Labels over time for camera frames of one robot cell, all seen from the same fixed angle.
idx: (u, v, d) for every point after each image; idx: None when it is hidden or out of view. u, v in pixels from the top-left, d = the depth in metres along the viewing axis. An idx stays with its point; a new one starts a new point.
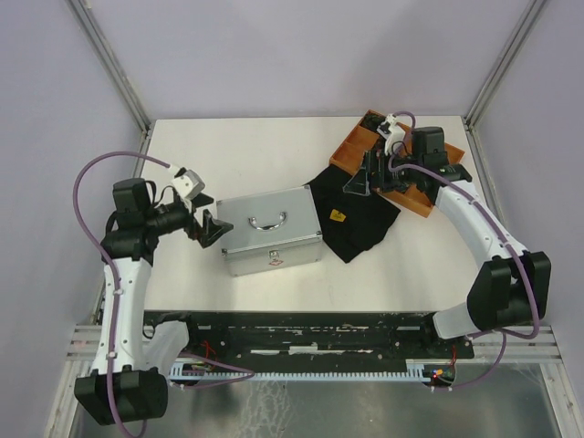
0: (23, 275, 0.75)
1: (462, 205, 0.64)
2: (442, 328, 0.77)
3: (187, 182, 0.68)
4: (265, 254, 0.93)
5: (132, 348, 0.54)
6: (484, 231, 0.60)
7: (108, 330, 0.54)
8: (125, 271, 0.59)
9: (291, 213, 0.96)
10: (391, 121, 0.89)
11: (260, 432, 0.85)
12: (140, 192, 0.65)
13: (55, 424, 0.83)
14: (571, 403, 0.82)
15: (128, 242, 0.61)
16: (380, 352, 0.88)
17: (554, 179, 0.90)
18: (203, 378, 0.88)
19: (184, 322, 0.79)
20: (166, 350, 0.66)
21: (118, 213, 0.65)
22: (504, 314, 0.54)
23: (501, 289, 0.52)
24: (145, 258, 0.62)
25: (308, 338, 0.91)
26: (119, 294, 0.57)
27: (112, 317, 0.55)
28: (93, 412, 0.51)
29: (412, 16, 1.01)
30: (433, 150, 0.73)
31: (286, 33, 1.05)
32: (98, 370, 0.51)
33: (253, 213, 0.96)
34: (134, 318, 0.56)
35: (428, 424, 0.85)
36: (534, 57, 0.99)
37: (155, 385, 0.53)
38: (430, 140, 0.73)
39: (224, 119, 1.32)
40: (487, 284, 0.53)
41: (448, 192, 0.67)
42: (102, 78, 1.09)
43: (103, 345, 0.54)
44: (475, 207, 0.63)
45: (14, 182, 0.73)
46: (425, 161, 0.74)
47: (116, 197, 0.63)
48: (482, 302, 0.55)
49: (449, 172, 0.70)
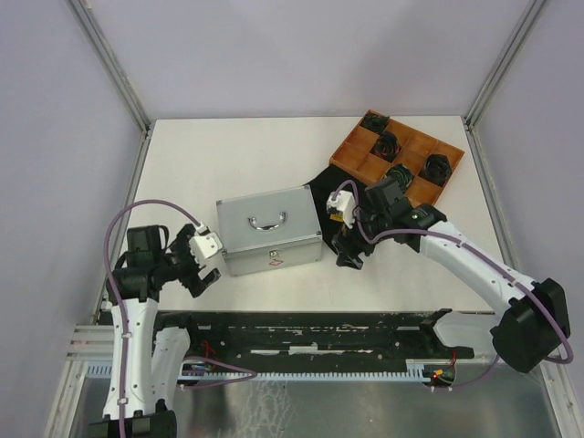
0: (22, 273, 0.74)
1: (453, 251, 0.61)
2: (444, 336, 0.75)
3: (213, 245, 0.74)
4: (265, 254, 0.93)
5: (142, 391, 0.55)
6: (487, 274, 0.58)
7: (119, 374, 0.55)
8: (134, 314, 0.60)
9: (291, 213, 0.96)
10: (333, 203, 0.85)
11: (260, 432, 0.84)
12: (154, 234, 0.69)
13: (54, 424, 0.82)
14: (571, 403, 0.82)
15: (136, 278, 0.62)
16: (380, 352, 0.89)
17: (554, 180, 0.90)
18: (203, 378, 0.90)
19: (185, 328, 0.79)
20: (171, 374, 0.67)
21: (128, 252, 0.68)
22: (540, 351, 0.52)
23: (529, 333, 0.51)
24: (151, 297, 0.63)
25: (308, 338, 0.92)
26: (128, 338, 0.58)
27: (122, 362, 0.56)
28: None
29: (412, 17, 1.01)
30: (393, 200, 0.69)
31: (286, 33, 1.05)
32: (109, 414, 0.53)
33: (254, 213, 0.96)
34: (143, 361, 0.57)
35: (428, 424, 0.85)
36: (533, 58, 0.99)
37: (167, 424, 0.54)
38: (385, 192, 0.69)
39: (224, 119, 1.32)
40: (515, 331, 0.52)
41: (432, 241, 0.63)
42: (102, 78, 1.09)
43: (114, 390, 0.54)
44: (466, 249, 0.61)
45: (14, 181, 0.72)
46: (391, 215, 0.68)
47: (130, 236, 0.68)
48: (515, 348, 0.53)
49: (420, 219, 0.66)
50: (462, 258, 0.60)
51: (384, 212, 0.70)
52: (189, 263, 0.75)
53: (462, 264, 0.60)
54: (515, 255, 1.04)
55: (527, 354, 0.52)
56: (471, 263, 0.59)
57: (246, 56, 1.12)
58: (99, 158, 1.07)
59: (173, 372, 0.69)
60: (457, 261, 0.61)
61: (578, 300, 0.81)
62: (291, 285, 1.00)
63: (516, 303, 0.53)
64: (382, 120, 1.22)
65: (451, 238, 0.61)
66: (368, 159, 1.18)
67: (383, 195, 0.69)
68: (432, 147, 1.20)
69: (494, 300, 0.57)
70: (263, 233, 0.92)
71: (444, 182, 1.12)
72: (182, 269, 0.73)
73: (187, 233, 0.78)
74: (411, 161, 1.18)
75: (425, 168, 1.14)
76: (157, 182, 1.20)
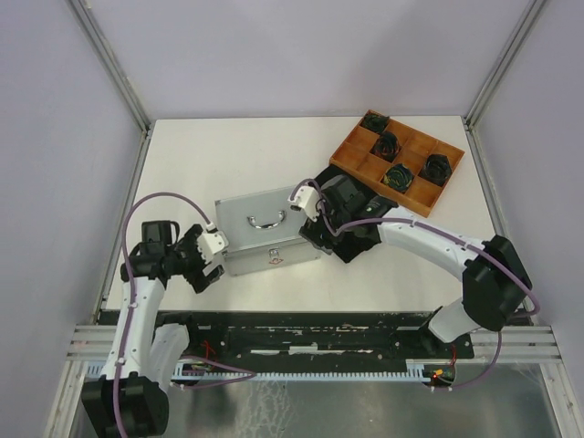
0: (22, 274, 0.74)
1: (407, 230, 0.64)
2: (443, 334, 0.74)
3: (221, 242, 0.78)
4: (265, 253, 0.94)
5: (141, 357, 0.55)
6: (441, 244, 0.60)
7: (119, 338, 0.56)
8: (142, 286, 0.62)
9: (291, 212, 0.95)
10: (297, 199, 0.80)
11: (260, 432, 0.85)
12: (166, 227, 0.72)
13: (55, 424, 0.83)
14: (571, 403, 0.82)
15: (149, 263, 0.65)
16: (380, 352, 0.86)
17: (552, 180, 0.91)
18: (203, 378, 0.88)
19: (184, 325, 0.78)
20: (167, 362, 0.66)
21: (140, 243, 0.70)
22: (506, 306, 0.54)
23: (487, 286, 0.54)
24: (161, 279, 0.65)
25: (308, 338, 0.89)
26: (133, 307, 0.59)
27: (125, 328, 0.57)
28: (94, 423, 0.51)
29: (412, 17, 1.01)
30: (349, 196, 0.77)
31: (285, 33, 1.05)
32: (106, 375, 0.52)
33: (253, 212, 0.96)
34: (145, 330, 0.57)
35: (428, 424, 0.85)
36: (533, 58, 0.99)
37: (157, 396, 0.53)
38: (339, 191, 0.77)
39: (225, 119, 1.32)
40: (475, 288, 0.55)
41: (388, 226, 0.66)
42: (102, 78, 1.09)
43: (113, 353, 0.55)
44: (420, 226, 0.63)
45: (13, 182, 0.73)
46: (349, 208, 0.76)
47: (145, 228, 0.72)
48: (481, 306, 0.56)
49: (375, 210, 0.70)
50: (414, 234, 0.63)
51: (341, 208, 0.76)
52: (196, 259, 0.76)
53: (415, 239, 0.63)
54: None
55: (495, 308, 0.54)
56: (422, 237, 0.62)
57: (246, 56, 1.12)
58: (99, 158, 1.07)
59: (169, 362, 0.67)
60: (409, 238, 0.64)
61: (578, 300, 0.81)
62: (290, 285, 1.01)
63: (471, 262, 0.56)
64: (382, 120, 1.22)
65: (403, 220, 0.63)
66: (368, 159, 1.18)
67: (338, 192, 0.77)
68: (432, 147, 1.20)
69: (453, 269, 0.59)
70: (263, 233, 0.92)
71: (444, 182, 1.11)
72: (189, 265, 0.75)
73: (195, 230, 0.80)
74: (411, 161, 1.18)
75: (425, 169, 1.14)
76: (157, 182, 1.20)
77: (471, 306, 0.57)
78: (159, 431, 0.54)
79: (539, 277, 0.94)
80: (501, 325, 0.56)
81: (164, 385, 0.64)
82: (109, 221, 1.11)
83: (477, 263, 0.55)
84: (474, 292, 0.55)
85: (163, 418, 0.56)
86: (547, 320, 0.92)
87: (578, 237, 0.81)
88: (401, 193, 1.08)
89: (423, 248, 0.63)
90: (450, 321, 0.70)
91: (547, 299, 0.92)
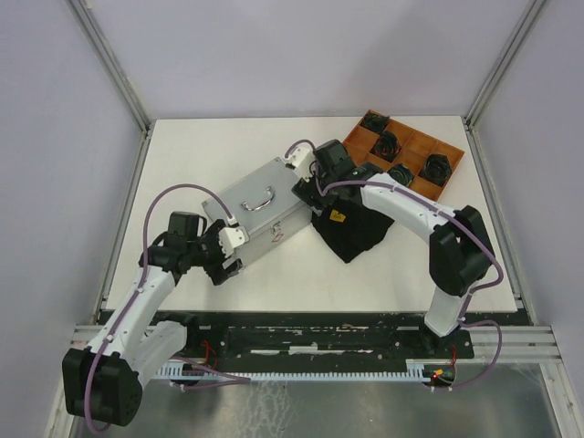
0: (23, 273, 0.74)
1: (386, 194, 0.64)
2: (437, 327, 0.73)
3: (240, 236, 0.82)
4: (268, 230, 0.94)
5: (129, 339, 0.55)
6: (414, 209, 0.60)
7: (115, 318, 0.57)
8: (152, 276, 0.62)
9: (276, 187, 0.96)
10: (291, 158, 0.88)
11: (260, 432, 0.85)
12: (193, 221, 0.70)
13: (55, 423, 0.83)
14: (570, 403, 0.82)
15: (166, 255, 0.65)
16: (380, 352, 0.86)
17: (552, 180, 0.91)
18: (202, 378, 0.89)
19: (185, 328, 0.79)
20: (157, 358, 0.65)
21: (166, 233, 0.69)
22: (467, 272, 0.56)
23: (452, 252, 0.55)
24: (172, 274, 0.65)
25: (308, 338, 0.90)
26: (139, 291, 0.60)
27: (124, 308, 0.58)
28: (66, 392, 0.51)
29: (412, 17, 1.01)
30: (338, 160, 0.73)
31: (285, 33, 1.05)
32: (91, 348, 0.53)
33: (242, 199, 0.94)
34: (141, 316, 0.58)
35: (427, 424, 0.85)
36: (532, 58, 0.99)
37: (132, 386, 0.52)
38: (329, 152, 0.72)
39: (225, 119, 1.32)
40: (440, 254, 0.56)
41: (369, 190, 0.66)
42: (102, 79, 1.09)
43: (105, 328, 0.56)
44: (399, 192, 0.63)
45: (13, 182, 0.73)
46: (337, 172, 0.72)
47: (172, 217, 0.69)
48: (444, 268, 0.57)
49: (360, 175, 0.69)
50: (393, 200, 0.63)
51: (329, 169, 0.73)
52: (216, 253, 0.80)
53: (393, 203, 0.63)
54: (515, 255, 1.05)
55: (454, 275, 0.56)
56: (400, 202, 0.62)
57: (246, 56, 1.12)
58: (99, 158, 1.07)
59: (160, 358, 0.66)
60: (389, 203, 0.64)
61: (578, 300, 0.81)
62: (290, 285, 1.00)
63: (439, 227, 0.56)
64: (383, 120, 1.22)
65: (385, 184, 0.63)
66: (369, 159, 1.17)
67: (327, 154, 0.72)
68: (432, 147, 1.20)
69: (423, 233, 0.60)
70: (257, 214, 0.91)
71: (444, 182, 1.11)
72: (208, 258, 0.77)
73: (219, 224, 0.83)
74: (411, 160, 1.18)
75: (425, 169, 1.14)
76: (157, 183, 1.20)
77: (435, 268, 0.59)
78: (122, 422, 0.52)
79: (539, 277, 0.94)
80: (459, 289, 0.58)
81: (148, 379, 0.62)
82: (109, 221, 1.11)
83: (445, 227, 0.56)
84: (438, 256, 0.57)
85: (132, 410, 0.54)
86: (547, 320, 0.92)
87: (578, 237, 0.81)
88: None
89: (401, 214, 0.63)
90: (439, 308, 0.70)
91: (547, 299, 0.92)
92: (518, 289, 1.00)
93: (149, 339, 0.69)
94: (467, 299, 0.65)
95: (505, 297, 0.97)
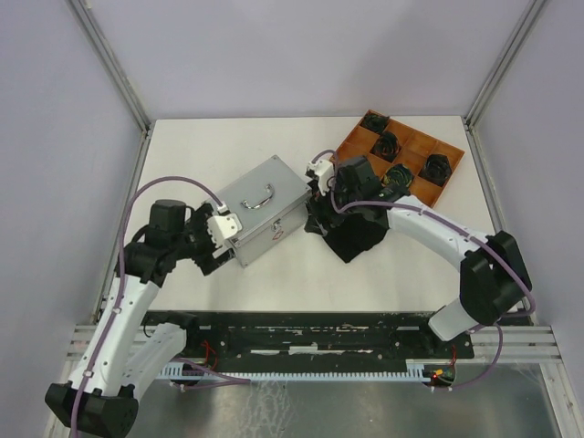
0: (22, 273, 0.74)
1: (414, 218, 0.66)
2: (442, 331, 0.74)
3: (233, 226, 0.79)
4: (269, 228, 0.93)
5: (111, 370, 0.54)
6: (443, 234, 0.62)
7: (95, 346, 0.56)
8: (130, 291, 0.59)
9: (276, 183, 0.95)
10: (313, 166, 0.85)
11: (260, 432, 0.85)
12: (178, 213, 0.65)
13: (54, 424, 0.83)
14: (571, 403, 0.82)
15: (146, 256, 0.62)
16: (380, 352, 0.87)
17: (552, 181, 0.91)
18: (202, 378, 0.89)
19: (185, 331, 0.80)
20: (153, 365, 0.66)
21: (149, 226, 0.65)
22: (501, 301, 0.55)
23: (484, 278, 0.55)
24: (153, 281, 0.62)
25: (308, 338, 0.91)
26: (115, 313, 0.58)
27: (102, 336, 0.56)
28: (60, 418, 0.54)
29: (412, 17, 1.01)
30: (366, 180, 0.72)
31: (286, 33, 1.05)
32: (72, 382, 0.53)
33: (241, 196, 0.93)
34: (121, 341, 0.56)
35: (428, 424, 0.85)
36: (532, 59, 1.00)
37: (121, 411, 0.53)
38: (359, 170, 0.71)
39: (224, 119, 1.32)
40: (474, 279, 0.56)
41: (398, 212, 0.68)
42: (102, 79, 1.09)
43: (86, 359, 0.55)
44: (428, 216, 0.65)
45: (13, 181, 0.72)
46: (363, 192, 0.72)
47: (153, 211, 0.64)
48: (477, 297, 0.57)
49: (388, 195, 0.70)
50: (422, 224, 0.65)
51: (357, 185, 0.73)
52: (204, 242, 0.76)
53: (423, 226, 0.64)
54: None
55: (487, 302, 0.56)
56: (429, 225, 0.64)
57: (246, 57, 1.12)
58: (99, 158, 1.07)
59: (157, 364, 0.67)
60: (417, 225, 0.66)
61: (578, 301, 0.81)
62: (290, 284, 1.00)
63: (471, 253, 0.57)
64: (382, 120, 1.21)
65: (411, 207, 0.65)
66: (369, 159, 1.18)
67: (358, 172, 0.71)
68: (432, 147, 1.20)
69: (453, 257, 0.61)
70: (256, 212, 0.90)
71: (444, 182, 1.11)
72: (196, 249, 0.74)
73: (206, 210, 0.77)
74: (411, 161, 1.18)
75: (425, 169, 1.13)
76: (157, 183, 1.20)
77: (467, 297, 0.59)
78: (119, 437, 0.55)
79: (539, 277, 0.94)
80: (491, 318, 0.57)
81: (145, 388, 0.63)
82: (109, 221, 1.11)
83: (478, 255, 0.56)
84: (469, 282, 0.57)
85: (130, 421, 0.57)
86: (547, 320, 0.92)
87: (578, 238, 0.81)
88: None
89: (430, 236, 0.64)
90: (449, 318, 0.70)
91: (547, 300, 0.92)
92: None
93: (147, 345, 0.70)
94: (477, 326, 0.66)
95: None
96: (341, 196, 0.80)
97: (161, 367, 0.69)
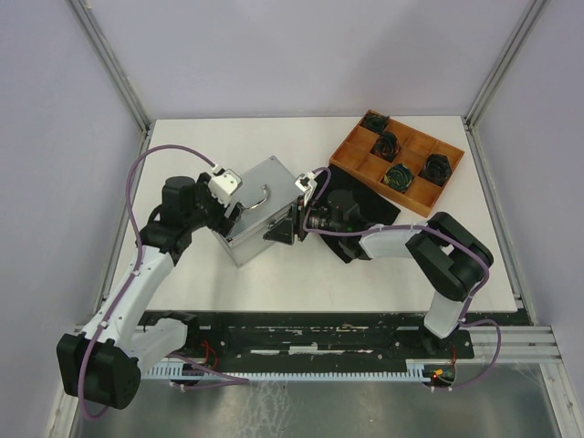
0: (20, 273, 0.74)
1: (380, 237, 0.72)
2: (438, 328, 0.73)
3: (232, 181, 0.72)
4: (265, 227, 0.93)
5: (124, 326, 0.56)
6: (396, 234, 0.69)
7: (110, 302, 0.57)
8: (149, 256, 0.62)
9: (274, 184, 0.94)
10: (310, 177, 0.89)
11: (260, 432, 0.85)
12: (186, 192, 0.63)
13: (55, 423, 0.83)
14: (570, 403, 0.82)
15: (163, 235, 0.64)
16: (380, 352, 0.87)
17: (551, 182, 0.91)
18: (202, 378, 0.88)
19: (185, 326, 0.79)
20: (157, 348, 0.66)
21: (161, 205, 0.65)
22: (461, 273, 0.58)
23: (432, 253, 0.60)
24: (170, 255, 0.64)
25: (308, 338, 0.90)
26: (134, 274, 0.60)
27: (119, 293, 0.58)
28: (63, 375, 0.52)
29: (412, 17, 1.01)
30: (348, 214, 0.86)
31: (286, 32, 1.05)
32: (86, 334, 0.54)
33: (238, 197, 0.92)
34: (137, 301, 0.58)
35: (427, 423, 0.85)
36: (532, 59, 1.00)
37: (129, 373, 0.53)
38: (349, 214, 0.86)
39: (224, 119, 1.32)
40: (427, 262, 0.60)
41: (369, 238, 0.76)
42: (101, 78, 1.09)
43: (101, 313, 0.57)
44: (385, 229, 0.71)
45: (11, 182, 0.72)
46: (345, 221, 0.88)
47: (164, 192, 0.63)
48: (439, 276, 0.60)
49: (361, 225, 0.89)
50: (384, 237, 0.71)
51: (340, 222, 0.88)
52: (214, 207, 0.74)
53: (387, 239, 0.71)
54: (515, 255, 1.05)
55: (448, 278, 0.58)
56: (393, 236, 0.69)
57: (246, 57, 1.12)
58: (99, 158, 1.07)
59: (160, 348, 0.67)
60: (381, 241, 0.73)
61: (578, 301, 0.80)
62: (290, 284, 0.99)
63: (414, 238, 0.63)
64: (383, 119, 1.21)
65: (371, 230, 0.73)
66: (369, 159, 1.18)
67: (348, 215, 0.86)
68: (432, 147, 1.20)
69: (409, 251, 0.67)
70: (254, 213, 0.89)
71: (444, 182, 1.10)
72: (211, 215, 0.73)
73: (204, 180, 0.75)
74: (411, 160, 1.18)
75: (425, 169, 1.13)
76: (156, 183, 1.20)
77: (436, 282, 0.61)
78: (120, 406, 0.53)
79: (539, 277, 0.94)
80: (464, 295, 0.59)
81: (147, 367, 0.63)
82: (109, 222, 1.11)
83: (422, 238, 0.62)
84: (426, 265, 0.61)
85: (132, 391, 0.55)
86: (547, 320, 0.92)
87: (578, 239, 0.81)
88: (401, 194, 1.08)
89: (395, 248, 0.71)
90: (445, 314, 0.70)
91: (547, 299, 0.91)
92: (517, 289, 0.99)
93: (150, 330, 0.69)
94: (467, 301, 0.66)
95: (505, 297, 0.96)
96: (318, 215, 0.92)
97: (161, 356, 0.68)
